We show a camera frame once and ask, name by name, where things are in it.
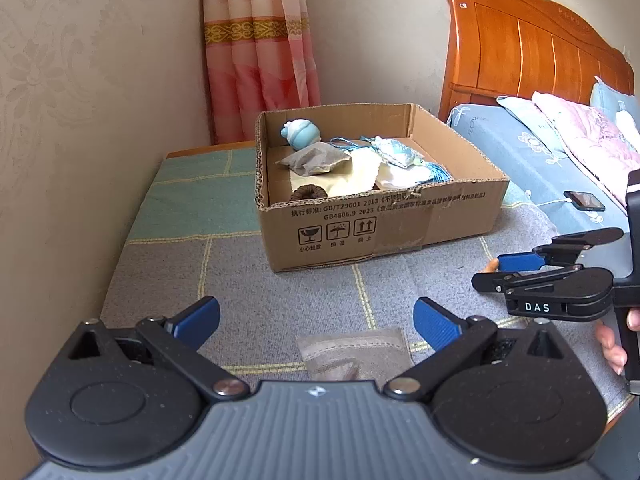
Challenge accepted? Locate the blue floral bed sheet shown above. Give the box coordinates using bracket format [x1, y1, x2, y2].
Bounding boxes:
[446, 94, 640, 261]

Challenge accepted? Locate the blue pillow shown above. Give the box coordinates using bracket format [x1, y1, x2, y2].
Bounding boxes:
[590, 76, 640, 127]

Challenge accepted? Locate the grey green checked blanket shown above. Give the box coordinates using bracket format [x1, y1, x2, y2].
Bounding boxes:
[99, 147, 632, 433]

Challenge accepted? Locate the blue embroidered sachet with tassel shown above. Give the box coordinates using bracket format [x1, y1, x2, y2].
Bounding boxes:
[330, 136, 454, 185]

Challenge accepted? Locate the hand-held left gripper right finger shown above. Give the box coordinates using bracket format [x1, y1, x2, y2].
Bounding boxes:
[382, 297, 572, 402]

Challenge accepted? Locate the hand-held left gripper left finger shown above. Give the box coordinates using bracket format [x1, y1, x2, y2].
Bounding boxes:
[67, 296, 251, 402]

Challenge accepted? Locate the cardboard box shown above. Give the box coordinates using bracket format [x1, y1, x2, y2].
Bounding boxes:
[255, 103, 511, 273]

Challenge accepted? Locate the wooden bed headboard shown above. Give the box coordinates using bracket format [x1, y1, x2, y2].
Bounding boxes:
[439, 0, 636, 122]

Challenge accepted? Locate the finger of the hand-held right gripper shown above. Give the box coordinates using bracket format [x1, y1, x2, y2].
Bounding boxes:
[471, 265, 584, 293]
[497, 227, 625, 272]

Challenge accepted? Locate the yellow cloth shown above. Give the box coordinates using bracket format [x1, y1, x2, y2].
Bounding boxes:
[291, 152, 384, 202]

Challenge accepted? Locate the person's right hand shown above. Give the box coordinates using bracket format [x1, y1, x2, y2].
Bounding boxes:
[595, 308, 640, 376]

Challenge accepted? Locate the grey fabric pouch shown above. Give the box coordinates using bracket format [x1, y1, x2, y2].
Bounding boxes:
[276, 142, 352, 180]
[296, 327, 414, 382]

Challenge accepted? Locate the pink floral quilt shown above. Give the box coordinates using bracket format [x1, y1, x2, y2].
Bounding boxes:
[497, 91, 640, 182]

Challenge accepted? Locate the black smartphone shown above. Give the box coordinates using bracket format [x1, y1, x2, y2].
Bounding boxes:
[563, 190, 606, 212]

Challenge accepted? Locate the blue round toy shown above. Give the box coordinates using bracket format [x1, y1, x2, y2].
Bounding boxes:
[280, 119, 324, 152]

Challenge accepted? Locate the pink striped curtain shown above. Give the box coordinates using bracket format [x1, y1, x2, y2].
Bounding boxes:
[201, 0, 321, 145]

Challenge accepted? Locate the white cloth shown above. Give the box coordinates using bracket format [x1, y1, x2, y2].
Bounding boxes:
[375, 162, 442, 192]

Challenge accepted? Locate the brown scrunchie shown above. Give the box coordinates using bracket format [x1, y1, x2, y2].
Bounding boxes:
[291, 185, 329, 206]

